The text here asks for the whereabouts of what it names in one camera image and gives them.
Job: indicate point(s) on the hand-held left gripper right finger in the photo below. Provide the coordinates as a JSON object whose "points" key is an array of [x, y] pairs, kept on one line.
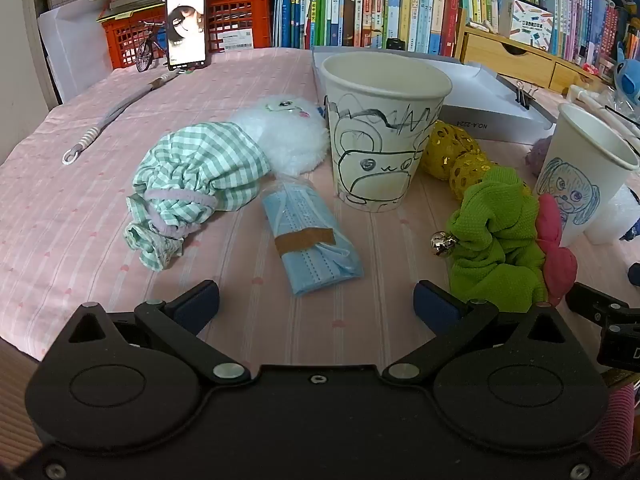
{"points": [[435, 306]]}

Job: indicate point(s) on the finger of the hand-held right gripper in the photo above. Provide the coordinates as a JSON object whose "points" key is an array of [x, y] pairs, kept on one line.
{"points": [[595, 302]]}

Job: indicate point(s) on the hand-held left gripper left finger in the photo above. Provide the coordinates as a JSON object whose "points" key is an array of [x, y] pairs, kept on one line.
{"points": [[200, 301]]}

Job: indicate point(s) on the small silver bell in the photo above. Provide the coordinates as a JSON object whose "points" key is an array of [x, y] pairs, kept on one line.
{"points": [[442, 244]]}

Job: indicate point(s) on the lime green scrunchie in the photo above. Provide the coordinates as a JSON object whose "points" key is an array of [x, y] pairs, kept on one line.
{"points": [[500, 240]]}

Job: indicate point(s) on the paper cup blue dog drawing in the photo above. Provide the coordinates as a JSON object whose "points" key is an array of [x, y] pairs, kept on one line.
{"points": [[585, 180]]}

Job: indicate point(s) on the green checked scrunchie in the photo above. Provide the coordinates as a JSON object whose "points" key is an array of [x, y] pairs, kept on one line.
{"points": [[200, 170]]}

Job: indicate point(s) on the blue face mask pack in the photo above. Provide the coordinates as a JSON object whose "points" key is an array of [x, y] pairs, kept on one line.
{"points": [[310, 220]]}

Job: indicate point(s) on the yellow sequin bow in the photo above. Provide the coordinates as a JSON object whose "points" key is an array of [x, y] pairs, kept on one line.
{"points": [[447, 150]]}

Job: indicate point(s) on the purple scrunchie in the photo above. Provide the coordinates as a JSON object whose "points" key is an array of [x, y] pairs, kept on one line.
{"points": [[540, 155]]}

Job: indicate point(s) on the white fluffy plush ball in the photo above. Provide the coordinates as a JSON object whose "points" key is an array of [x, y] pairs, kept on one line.
{"points": [[285, 135]]}

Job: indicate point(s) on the paper cup black bear drawing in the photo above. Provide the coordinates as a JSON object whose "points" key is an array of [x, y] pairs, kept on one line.
{"points": [[380, 110]]}

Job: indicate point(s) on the white cardboard box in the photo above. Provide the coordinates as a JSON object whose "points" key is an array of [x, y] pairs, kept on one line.
{"points": [[480, 95]]}

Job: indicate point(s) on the person's right forearm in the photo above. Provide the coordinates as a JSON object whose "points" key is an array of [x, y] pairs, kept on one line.
{"points": [[622, 420]]}

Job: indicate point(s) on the pink striped tablecloth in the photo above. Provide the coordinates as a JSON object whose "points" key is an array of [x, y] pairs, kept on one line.
{"points": [[75, 220]]}

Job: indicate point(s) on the black binder clip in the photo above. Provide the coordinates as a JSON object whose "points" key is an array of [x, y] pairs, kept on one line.
{"points": [[525, 95]]}

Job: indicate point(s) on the blue alien plush toy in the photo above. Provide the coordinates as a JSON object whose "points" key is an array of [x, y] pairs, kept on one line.
{"points": [[630, 75]]}

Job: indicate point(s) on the small pink ornament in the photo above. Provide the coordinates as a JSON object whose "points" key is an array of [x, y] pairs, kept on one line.
{"points": [[591, 67]]}

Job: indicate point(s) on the miniature toy bicycle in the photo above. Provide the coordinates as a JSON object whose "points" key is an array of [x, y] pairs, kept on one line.
{"points": [[147, 52]]}

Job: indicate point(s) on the wooden desk organizer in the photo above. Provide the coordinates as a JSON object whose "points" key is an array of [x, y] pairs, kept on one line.
{"points": [[500, 55]]}

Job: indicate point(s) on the small black object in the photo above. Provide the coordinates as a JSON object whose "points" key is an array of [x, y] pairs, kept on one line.
{"points": [[395, 44]]}

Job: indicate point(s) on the plain white board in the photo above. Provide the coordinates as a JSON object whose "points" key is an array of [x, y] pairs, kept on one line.
{"points": [[75, 55]]}

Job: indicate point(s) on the black smartphone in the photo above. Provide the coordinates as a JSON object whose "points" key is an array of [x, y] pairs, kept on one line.
{"points": [[186, 25]]}

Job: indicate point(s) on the row of thin paperback books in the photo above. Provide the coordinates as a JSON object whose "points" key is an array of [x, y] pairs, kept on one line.
{"points": [[575, 15]]}

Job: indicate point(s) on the white colourful printed box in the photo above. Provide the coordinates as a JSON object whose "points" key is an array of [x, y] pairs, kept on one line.
{"points": [[527, 17]]}

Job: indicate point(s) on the red plastic crate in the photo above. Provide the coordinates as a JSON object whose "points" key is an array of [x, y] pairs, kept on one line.
{"points": [[235, 10]]}

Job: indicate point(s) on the row of large picture books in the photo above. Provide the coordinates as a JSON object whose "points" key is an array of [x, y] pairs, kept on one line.
{"points": [[360, 0]]}

